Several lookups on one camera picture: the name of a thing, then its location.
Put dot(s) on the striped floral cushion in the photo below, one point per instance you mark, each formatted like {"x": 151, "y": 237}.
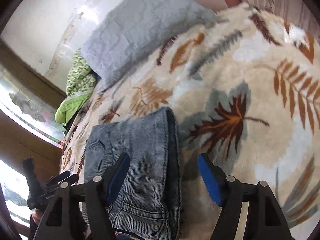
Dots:
{"x": 293, "y": 11}

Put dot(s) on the grey-blue denim pants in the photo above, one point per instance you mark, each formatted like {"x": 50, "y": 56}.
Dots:
{"x": 150, "y": 200}

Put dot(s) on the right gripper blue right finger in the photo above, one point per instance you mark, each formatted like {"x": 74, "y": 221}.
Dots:
{"x": 226, "y": 193}

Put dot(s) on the stained glass wooden door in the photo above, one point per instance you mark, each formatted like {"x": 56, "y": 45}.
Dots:
{"x": 28, "y": 128}

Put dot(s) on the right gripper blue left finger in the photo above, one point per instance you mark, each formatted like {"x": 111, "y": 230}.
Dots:
{"x": 101, "y": 192}

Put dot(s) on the grey quilted pillow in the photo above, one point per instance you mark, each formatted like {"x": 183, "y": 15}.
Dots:
{"x": 134, "y": 29}

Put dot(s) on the person's left hand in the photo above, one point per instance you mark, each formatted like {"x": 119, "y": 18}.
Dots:
{"x": 37, "y": 215}

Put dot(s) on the green patterned folded quilt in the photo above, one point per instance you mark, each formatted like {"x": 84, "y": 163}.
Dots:
{"x": 81, "y": 81}

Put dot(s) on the leaf-print beige bed blanket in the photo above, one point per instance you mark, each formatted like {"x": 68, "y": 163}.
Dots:
{"x": 245, "y": 92}

